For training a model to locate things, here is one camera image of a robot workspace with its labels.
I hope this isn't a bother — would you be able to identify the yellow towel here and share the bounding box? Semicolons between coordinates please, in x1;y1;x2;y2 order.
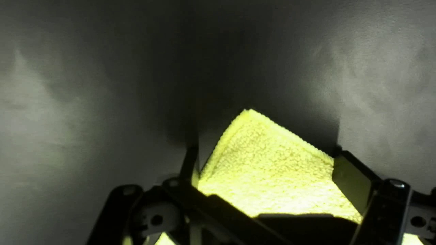
154;107;427;245

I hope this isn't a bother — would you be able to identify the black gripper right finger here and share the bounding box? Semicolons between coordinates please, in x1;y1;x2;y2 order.
334;148;436;245

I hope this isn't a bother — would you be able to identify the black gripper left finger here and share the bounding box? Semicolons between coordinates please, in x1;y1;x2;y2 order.
86;145;282;245

